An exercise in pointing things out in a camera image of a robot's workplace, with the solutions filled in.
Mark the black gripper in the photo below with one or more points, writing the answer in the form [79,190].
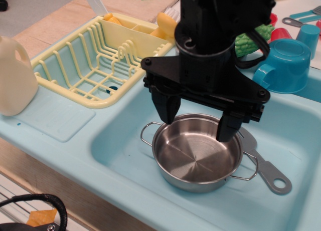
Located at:
[213,80]

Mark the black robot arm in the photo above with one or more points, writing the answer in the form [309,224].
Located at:
[216,39]

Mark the stainless steel pot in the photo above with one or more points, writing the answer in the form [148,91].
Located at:
[189,157]

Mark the light blue toy sink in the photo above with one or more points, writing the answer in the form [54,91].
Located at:
[102,151]

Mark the yellow plastic drying rack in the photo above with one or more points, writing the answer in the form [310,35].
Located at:
[99,62]

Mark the green plastic vegetable toy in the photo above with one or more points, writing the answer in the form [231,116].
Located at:
[245,46]

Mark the grey plastic spatula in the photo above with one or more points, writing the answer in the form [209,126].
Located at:
[277,182]

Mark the large blue plastic cup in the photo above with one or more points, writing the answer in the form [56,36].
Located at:
[286,68]

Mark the red plastic cup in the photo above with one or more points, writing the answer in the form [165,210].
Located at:
[280,33]

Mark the red plastic bowl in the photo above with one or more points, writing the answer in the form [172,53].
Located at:
[274,19]

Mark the small blue plastic cup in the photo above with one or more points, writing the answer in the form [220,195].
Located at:
[309,35]

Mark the blue plastic utensil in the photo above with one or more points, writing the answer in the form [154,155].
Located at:
[315,12]

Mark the cream plastic jug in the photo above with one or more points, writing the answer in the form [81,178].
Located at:
[18,81]

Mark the orange paper scrap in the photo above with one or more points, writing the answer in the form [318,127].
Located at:
[41,217]

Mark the black wheel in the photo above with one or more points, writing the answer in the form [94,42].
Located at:
[3,5]

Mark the grey plastic utensil handle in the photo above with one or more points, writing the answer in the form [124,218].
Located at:
[292,22]

